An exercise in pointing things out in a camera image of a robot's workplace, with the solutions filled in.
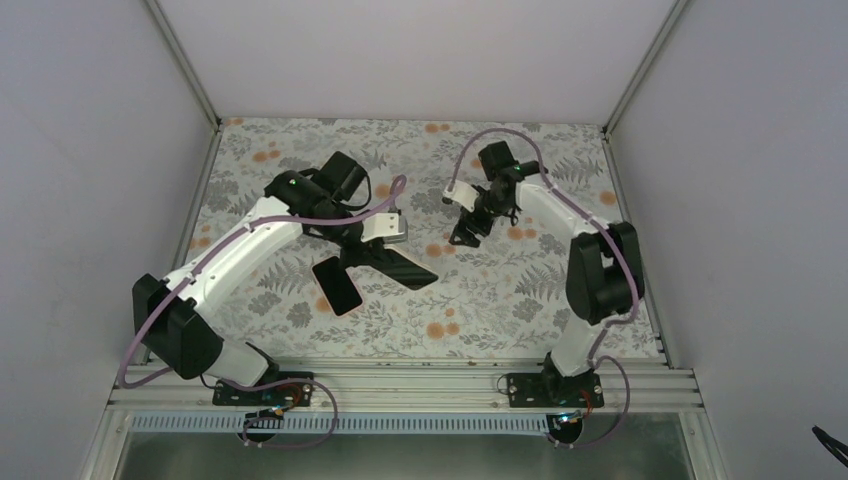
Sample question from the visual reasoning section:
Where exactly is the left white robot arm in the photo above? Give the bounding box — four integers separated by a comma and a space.
117, 152, 407, 405

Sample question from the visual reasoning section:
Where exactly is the black phone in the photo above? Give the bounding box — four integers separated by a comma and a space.
374, 246, 439, 291

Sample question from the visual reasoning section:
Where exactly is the floral patterned mat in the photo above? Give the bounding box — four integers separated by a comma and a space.
189, 117, 621, 360

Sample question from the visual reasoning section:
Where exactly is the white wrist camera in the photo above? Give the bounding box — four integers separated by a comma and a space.
360, 212, 408, 244
442, 180, 480, 213

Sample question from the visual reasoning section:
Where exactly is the aluminium rail frame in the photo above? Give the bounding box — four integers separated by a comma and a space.
83, 358, 726, 479

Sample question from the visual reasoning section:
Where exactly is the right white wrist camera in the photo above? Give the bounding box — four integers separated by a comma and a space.
442, 180, 480, 213

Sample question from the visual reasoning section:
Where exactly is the phone in pink case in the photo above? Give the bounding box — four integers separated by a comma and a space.
312, 256, 364, 317

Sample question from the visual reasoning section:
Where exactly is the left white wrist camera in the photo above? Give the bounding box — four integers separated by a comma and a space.
360, 212, 408, 244

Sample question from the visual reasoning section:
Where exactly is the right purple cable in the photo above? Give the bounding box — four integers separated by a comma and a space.
445, 128, 644, 449

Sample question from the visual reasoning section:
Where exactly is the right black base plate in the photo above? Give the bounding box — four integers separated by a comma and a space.
506, 370, 605, 408

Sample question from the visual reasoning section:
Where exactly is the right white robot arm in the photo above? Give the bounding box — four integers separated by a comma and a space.
443, 141, 645, 407

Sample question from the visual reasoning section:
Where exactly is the black object at corner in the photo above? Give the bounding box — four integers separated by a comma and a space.
811, 425, 848, 467

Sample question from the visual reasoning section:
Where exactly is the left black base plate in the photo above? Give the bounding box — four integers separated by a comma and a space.
212, 371, 314, 408

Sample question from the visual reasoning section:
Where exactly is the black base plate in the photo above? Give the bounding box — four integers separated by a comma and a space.
506, 370, 605, 408
212, 371, 314, 408

